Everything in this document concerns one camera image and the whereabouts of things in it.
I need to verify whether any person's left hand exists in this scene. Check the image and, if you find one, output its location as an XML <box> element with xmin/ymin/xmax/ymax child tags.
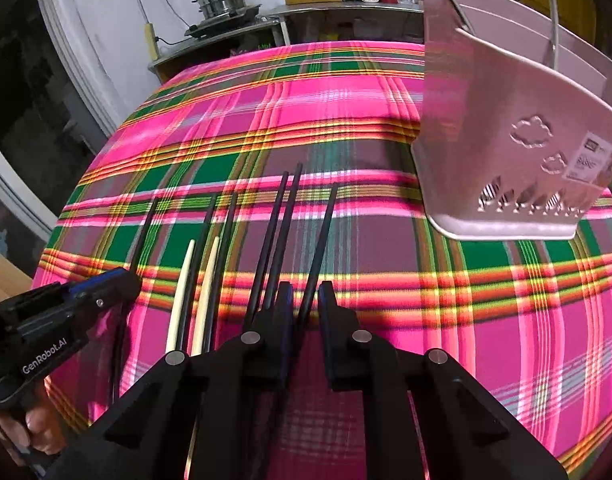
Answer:
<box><xmin>0</xmin><ymin>399</ymin><xmax>67</xmax><ymax>467</ymax></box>

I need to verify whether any pink plaid tablecloth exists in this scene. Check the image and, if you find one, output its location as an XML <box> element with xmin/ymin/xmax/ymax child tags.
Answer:
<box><xmin>30</xmin><ymin>40</ymin><xmax>612</xmax><ymax>480</ymax></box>

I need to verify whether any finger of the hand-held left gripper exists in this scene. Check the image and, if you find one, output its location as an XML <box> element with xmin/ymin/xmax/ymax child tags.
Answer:
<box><xmin>60</xmin><ymin>266</ymin><xmax>132</xmax><ymax>302</ymax></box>
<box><xmin>92</xmin><ymin>271</ymin><xmax>145</xmax><ymax>312</ymax></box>

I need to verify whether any yellow power strip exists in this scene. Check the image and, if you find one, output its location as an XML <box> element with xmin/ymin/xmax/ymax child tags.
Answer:
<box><xmin>144</xmin><ymin>22</ymin><xmax>159</xmax><ymax>62</ymax></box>

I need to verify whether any stainless steel steamer pot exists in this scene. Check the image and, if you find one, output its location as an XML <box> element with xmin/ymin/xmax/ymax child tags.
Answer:
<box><xmin>192</xmin><ymin>0</ymin><xmax>250</xmax><ymax>22</ymax></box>

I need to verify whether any pink plastic utensil basket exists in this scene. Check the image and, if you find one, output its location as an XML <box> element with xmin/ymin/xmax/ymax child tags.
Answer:
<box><xmin>411</xmin><ymin>0</ymin><xmax>612</xmax><ymax>241</ymax></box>

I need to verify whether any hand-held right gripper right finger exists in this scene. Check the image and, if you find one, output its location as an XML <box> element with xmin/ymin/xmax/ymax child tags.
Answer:
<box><xmin>318</xmin><ymin>280</ymin><xmax>571</xmax><ymax>480</ymax></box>

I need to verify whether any metal spoon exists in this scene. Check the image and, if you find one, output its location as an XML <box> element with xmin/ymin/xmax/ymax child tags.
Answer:
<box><xmin>542</xmin><ymin>0</ymin><xmax>561</xmax><ymax>70</ymax></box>

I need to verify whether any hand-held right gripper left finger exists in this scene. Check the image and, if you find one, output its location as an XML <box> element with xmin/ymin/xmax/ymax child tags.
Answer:
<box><xmin>43</xmin><ymin>281</ymin><xmax>297</xmax><ymax>480</ymax></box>

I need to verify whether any black induction cooker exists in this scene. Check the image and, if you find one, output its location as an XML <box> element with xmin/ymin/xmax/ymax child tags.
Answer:
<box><xmin>185</xmin><ymin>4</ymin><xmax>263</xmax><ymax>40</ymax></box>

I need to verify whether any cardboard box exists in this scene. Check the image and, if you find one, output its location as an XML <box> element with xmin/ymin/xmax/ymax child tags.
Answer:
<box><xmin>0</xmin><ymin>254</ymin><xmax>37</xmax><ymax>307</ymax></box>

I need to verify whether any white arched door frame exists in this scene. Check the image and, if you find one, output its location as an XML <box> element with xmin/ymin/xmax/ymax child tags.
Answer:
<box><xmin>0</xmin><ymin>0</ymin><xmax>154</xmax><ymax>241</ymax></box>

